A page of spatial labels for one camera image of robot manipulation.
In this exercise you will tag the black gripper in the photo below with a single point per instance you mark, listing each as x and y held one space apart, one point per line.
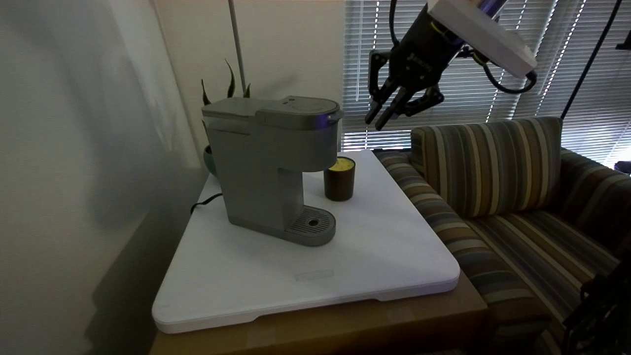
417 62

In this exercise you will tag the grey coffee maker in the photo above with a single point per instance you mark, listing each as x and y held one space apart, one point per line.
261 149

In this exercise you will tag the dark candle jar yellow wax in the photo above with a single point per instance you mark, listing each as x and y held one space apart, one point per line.
340 181

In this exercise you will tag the white board table cover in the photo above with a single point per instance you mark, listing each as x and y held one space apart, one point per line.
226 275

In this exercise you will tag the window blinds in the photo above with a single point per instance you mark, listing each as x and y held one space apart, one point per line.
559 33

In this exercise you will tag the thin metal pole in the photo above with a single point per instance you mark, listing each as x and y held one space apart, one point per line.
238 45

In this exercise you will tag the striped sofa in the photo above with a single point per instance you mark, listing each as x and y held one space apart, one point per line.
533 226

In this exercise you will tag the wooden side table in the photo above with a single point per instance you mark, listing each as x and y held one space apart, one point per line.
366 329

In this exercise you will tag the black diagonal pole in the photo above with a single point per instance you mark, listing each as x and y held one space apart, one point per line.
593 58

